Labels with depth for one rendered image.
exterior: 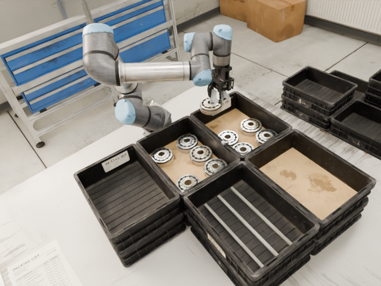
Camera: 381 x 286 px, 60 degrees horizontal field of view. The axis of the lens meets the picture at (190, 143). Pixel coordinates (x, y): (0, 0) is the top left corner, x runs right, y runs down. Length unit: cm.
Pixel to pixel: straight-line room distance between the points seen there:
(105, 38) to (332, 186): 106
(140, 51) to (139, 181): 210
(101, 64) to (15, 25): 259
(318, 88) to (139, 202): 165
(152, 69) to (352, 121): 161
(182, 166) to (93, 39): 65
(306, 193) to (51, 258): 108
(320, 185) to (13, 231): 136
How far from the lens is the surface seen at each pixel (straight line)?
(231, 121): 170
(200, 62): 130
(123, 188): 148
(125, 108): 162
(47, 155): 319
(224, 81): 142
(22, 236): 170
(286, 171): 146
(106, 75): 126
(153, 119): 169
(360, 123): 250
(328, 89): 258
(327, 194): 141
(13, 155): 338
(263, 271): 109
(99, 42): 131
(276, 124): 157
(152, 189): 144
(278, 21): 414
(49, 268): 154
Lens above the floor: 191
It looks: 43 degrees down
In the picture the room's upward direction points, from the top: 9 degrees counter-clockwise
